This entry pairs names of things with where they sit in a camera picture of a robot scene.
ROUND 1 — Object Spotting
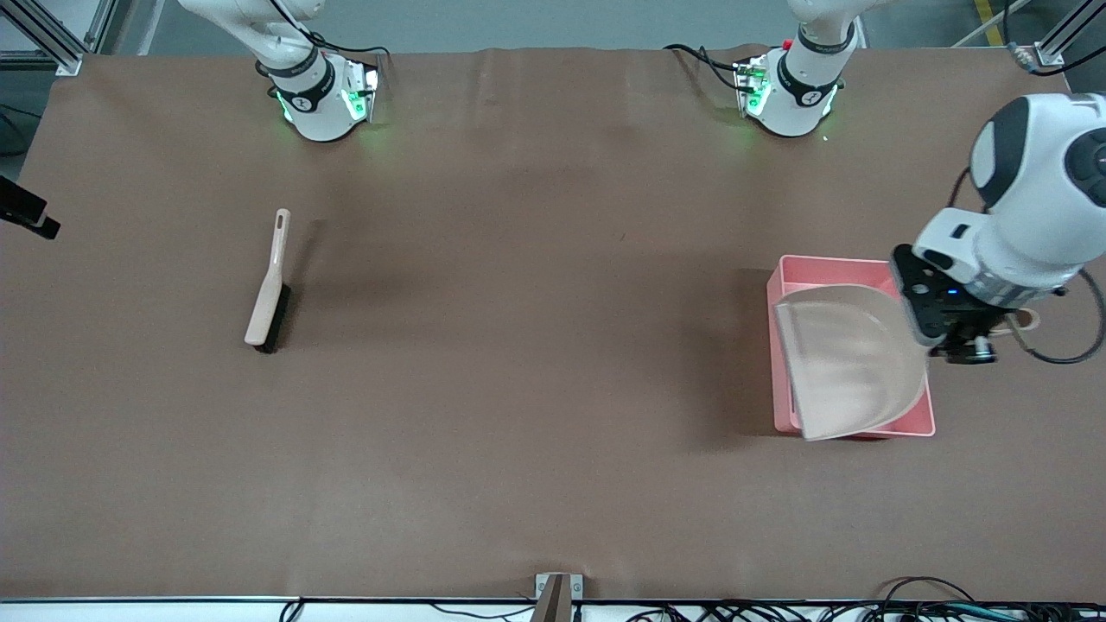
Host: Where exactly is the beige plastic dustpan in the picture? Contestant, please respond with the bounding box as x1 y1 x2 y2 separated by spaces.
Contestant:
773 283 1042 442

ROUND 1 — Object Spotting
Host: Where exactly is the beige brush with black bristles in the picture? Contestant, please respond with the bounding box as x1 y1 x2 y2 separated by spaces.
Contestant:
245 208 292 354

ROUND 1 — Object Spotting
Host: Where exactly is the pink plastic bin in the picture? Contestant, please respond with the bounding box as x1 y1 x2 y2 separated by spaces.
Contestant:
766 254 937 439

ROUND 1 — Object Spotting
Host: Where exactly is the yellow floor tape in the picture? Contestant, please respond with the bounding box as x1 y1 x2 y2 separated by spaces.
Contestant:
973 0 1008 46

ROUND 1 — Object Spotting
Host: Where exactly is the brown table cover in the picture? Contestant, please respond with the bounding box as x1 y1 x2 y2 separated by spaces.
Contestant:
0 45 1106 601

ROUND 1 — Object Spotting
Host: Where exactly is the aluminium frame profile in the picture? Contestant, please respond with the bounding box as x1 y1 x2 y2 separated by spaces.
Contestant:
0 0 118 76
1033 0 1106 68

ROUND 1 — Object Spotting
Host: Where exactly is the black looped cable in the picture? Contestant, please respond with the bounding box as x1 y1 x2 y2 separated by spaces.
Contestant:
874 576 979 607

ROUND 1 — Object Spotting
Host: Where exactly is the black frame cable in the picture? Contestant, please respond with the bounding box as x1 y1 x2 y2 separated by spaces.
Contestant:
1002 0 1106 79

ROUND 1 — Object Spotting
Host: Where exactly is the black cable bundle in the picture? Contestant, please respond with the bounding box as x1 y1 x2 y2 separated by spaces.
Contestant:
622 600 1106 622

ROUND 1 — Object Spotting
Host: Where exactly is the black right arm base cable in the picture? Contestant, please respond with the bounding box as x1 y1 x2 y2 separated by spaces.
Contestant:
307 30 387 87

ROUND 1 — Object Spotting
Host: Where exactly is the black arm base cable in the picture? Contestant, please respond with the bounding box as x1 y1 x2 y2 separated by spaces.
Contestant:
664 43 746 92
307 30 387 87

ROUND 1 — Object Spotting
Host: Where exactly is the black left arm base cable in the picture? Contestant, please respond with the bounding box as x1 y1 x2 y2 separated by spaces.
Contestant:
664 43 746 92

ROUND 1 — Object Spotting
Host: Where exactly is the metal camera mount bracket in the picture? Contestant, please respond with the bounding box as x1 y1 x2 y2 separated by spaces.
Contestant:
531 572 585 622

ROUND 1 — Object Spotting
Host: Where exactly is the thin black cable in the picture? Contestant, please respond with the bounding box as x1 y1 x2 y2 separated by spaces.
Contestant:
430 603 538 622

